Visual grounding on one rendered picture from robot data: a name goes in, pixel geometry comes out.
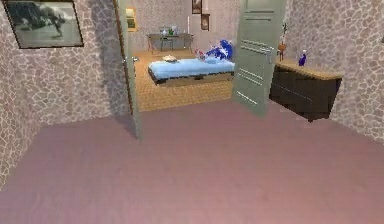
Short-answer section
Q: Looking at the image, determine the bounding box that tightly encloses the orange figurine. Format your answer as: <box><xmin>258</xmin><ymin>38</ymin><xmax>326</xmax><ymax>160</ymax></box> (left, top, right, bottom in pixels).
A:
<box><xmin>277</xmin><ymin>41</ymin><xmax>288</xmax><ymax>62</ymax></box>

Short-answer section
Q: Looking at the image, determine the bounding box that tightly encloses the light blue bed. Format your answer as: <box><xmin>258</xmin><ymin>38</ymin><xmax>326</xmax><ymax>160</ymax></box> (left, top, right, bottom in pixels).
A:
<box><xmin>147</xmin><ymin>57</ymin><xmax>236</xmax><ymax>88</ymax></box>

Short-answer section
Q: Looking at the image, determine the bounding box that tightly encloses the yellow framed picture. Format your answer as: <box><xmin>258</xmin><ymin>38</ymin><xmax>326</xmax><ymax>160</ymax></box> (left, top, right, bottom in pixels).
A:
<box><xmin>125</xmin><ymin>7</ymin><xmax>138</xmax><ymax>33</ymax></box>

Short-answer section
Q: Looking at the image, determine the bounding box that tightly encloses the grey-green room door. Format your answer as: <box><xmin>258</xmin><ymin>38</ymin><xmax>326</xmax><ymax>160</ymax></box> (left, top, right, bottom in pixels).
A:
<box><xmin>231</xmin><ymin>0</ymin><xmax>288</xmax><ymax>118</ymax></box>
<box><xmin>113</xmin><ymin>0</ymin><xmax>142</xmax><ymax>140</ymax></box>

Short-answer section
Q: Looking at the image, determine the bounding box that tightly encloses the blue bottle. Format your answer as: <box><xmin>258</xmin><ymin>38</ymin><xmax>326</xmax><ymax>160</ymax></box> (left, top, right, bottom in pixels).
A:
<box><xmin>298</xmin><ymin>49</ymin><xmax>308</xmax><ymax>67</ymax></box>

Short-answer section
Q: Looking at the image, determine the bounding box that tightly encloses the grey desk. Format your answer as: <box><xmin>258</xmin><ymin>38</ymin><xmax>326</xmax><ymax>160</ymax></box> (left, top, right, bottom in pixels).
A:
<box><xmin>146</xmin><ymin>32</ymin><xmax>195</xmax><ymax>54</ymax></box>

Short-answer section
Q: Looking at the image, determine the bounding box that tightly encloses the blue patterned pillow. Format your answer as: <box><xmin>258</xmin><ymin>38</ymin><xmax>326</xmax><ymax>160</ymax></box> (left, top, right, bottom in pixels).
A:
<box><xmin>205</xmin><ymin>39</ymin><xmax>235</xmax><ymax>62</ymax></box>

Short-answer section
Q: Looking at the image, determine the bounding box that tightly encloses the dark framed picture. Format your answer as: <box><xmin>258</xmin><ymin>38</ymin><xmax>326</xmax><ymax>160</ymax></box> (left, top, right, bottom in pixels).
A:
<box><xmin>200</xmin><ymin>13</ymin><xmax>211</xmax><ymax>32</ymax></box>
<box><xmin>191</xmin><ymin>0</ymin><xmax>203</xmax><ymax>15</ymax></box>

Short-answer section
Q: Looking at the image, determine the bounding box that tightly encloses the black framed grey picture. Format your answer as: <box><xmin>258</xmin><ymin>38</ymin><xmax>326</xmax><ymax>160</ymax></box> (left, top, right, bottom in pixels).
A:
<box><xmin>1</xmin><ymin>0</ymin><xmax>85</xmax><ymax>50</ymax></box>

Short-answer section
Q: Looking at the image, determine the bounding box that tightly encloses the dark brown sideboard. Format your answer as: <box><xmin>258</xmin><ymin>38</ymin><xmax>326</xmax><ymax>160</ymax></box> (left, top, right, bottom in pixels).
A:
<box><xmin>269</xmin><ymin>58</ymin><xmax>344</xmax><ymax>123</ymax></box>

